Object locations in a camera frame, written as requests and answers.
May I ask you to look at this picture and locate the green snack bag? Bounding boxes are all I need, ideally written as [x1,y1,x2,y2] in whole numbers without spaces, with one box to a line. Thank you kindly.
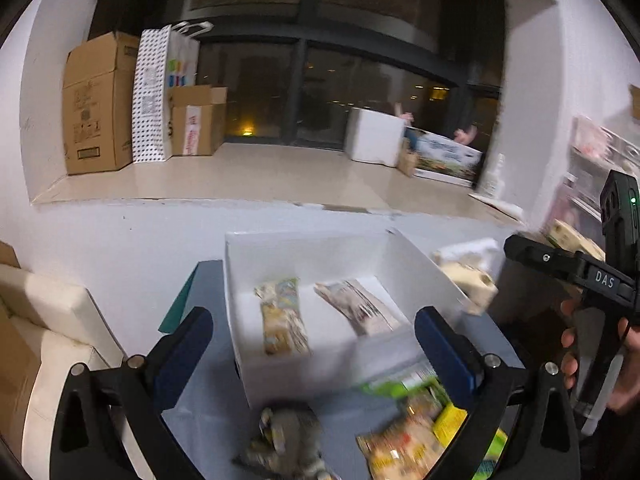
[360,362,450,405]

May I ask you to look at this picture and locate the yellow snack bag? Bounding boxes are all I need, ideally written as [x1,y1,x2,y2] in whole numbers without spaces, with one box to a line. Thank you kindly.
[432,403,468,448]

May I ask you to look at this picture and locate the orange corn cake snack bag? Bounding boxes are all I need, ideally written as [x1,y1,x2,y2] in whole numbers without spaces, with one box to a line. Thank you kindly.
[356,394,444,479]

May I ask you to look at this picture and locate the person's right hand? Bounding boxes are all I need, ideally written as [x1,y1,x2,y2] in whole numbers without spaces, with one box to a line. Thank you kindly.
[560,298,640,416]

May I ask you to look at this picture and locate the beige tissue box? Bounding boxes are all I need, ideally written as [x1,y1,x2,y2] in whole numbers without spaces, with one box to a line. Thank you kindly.
[431,237,499,316]

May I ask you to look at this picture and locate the white bottle on ledge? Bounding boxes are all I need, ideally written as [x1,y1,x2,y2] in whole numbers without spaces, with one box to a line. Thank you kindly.
[478,154,506,198]

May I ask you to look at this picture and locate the yellow patterned snack pack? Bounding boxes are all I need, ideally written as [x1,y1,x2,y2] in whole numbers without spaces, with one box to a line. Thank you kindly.
[254,278,310,356]

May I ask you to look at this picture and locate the white plastic drawer shelf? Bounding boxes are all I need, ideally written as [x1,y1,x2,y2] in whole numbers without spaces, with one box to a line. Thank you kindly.
[547,115,639,248]

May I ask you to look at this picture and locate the cream sofa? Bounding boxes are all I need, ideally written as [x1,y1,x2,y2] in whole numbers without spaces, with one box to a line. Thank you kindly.
[1,264,124,479]

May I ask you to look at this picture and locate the beige striped snack pack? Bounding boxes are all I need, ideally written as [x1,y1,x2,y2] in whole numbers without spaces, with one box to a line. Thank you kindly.
[314,280,408,337]

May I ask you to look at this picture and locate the grey crumpled snack pack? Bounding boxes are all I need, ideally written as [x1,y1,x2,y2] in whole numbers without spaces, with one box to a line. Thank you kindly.
[232,402,340,479]

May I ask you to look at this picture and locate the white open storage box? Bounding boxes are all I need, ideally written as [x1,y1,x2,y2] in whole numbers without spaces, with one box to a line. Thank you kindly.
[224,230,469,408]

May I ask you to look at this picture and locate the printed landscape carton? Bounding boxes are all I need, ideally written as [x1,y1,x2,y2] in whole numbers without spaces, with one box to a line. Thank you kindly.
[398,127,483,188]

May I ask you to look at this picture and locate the white foam box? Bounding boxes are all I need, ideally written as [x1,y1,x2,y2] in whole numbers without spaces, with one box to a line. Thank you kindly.
[344,107,406,168]

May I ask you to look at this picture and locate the small open cardboard box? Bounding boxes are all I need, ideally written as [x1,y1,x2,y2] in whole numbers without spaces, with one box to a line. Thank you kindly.
[170,84,228,156]

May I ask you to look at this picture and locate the tall brown cardboard box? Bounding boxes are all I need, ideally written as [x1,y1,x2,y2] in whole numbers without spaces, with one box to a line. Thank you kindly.
[62,32,140,176]

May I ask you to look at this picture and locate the white dotted paper bag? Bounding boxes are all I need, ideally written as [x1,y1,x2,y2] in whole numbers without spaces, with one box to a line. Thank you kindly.
[131,21,214,164]

